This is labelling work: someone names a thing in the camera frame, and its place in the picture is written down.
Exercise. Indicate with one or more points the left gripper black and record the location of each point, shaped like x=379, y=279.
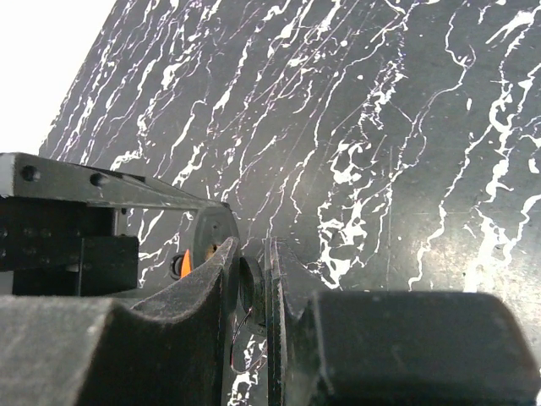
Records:
x=57, y=243

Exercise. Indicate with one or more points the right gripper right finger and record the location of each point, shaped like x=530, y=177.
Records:
x=333, y=347

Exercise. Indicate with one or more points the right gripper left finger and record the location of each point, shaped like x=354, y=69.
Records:
x=168, y=349

